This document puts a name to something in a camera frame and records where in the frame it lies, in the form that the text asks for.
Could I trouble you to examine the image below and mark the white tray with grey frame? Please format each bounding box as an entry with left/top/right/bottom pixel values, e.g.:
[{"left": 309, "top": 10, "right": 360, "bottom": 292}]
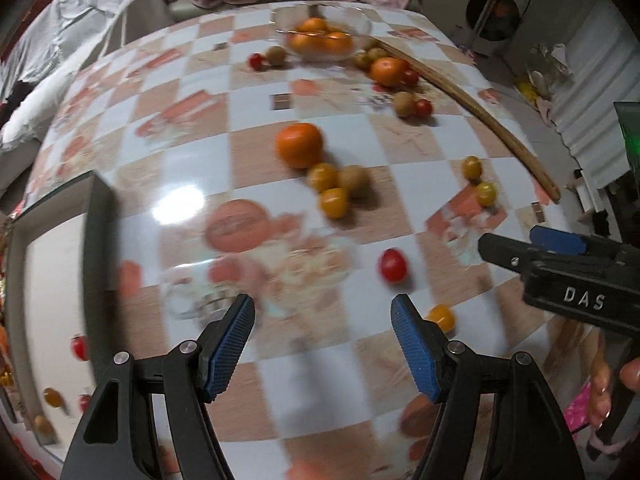
[{"left": 9, "top": 170, "right": 118, "bottom": 461}]

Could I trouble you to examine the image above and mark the long wooden stick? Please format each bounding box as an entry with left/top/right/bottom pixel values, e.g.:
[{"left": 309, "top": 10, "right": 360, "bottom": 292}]
[{"left": 366, "top": 36, "right": 562, "bottom": 204}]

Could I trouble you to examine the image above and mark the yellow floor clutter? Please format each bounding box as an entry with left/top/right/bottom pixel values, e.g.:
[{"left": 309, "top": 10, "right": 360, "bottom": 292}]
[{"left": 515, "top": 72, "right": 553, "bottom": 111}]

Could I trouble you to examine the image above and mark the grey white bedding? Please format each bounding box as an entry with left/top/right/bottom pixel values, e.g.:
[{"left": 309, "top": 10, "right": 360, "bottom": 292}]
[{"left": 0, "top": 0, "right": 191, "bottom": 151}]

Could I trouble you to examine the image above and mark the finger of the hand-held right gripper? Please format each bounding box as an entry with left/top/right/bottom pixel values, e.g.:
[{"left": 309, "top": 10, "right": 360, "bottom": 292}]
[
  {"left": 529, "top": 225, "right": 588, "bottom": 256},
  {"left": 477, "top": 232, "right": 538, "bottom": 275}
]

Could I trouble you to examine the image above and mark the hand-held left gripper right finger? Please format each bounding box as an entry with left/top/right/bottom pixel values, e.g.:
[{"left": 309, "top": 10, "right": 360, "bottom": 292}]
[{"left": 391, "top": 294, "right": 586, "bottom": 480}]

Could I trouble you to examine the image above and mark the large orange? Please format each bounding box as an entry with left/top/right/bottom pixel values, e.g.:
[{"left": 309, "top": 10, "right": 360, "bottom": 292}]
[{"left": 275, "top": 122, "right": 324, "bottom": 170}]

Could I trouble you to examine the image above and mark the white round appliance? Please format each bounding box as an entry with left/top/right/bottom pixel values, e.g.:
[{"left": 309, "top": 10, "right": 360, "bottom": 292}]
[{"left": 425, "top": 0, "right": 541, "bottom": 56}]

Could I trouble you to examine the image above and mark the clear glass bowl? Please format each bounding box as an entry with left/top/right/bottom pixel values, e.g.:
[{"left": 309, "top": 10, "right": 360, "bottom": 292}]
[{"left": 272, "top": 4, "right": 373, "bottom": 62}]

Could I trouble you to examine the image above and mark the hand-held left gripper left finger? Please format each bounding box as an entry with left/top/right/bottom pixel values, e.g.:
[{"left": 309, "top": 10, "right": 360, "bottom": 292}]
[{"left": 60, "top": 294, "right": 257, "bottom": 480}]

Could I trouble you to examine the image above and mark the checkered printed tablecloth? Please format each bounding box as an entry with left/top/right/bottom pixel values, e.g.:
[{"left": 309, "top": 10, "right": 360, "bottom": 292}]
[{"left": 10, "top": 0, "right": 576, "bottom": 480}]

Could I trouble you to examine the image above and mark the pink patterned cloth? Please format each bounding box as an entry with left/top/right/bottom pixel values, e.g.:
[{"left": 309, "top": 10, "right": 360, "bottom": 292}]
[{"left": 542, "top": 320, "right": 621, "bottom": 456}]

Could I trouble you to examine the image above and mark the person's right hand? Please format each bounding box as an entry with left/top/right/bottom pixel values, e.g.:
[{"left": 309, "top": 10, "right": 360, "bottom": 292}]
[{"left": 587, "top": 330, "right": 640, "bottom": 428}]

